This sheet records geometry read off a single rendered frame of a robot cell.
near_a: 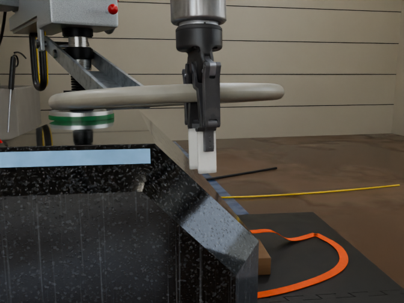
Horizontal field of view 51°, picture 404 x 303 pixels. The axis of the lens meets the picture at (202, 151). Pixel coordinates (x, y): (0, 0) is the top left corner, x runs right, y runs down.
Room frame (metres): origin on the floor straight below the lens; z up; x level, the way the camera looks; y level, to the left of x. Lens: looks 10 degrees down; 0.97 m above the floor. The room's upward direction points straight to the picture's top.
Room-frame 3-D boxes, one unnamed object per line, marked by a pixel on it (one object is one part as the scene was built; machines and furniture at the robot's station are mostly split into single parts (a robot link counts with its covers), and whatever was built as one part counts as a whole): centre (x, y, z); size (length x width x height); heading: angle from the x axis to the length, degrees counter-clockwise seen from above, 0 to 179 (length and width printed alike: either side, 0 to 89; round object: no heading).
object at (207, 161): (0.66, -0.01, 0.85); 0.03 x 0.01 x 0.07; 108
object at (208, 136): (0.65, -0.01, 0.88); 0.03 x 0.01 x 0.05; 18
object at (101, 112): (1.46, 0.42, 0.85); 0.21 x 0.21 x 0.01
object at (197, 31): (0.70, 0.00, 1.01); 0.08 x 0.07 x 0.09; 18
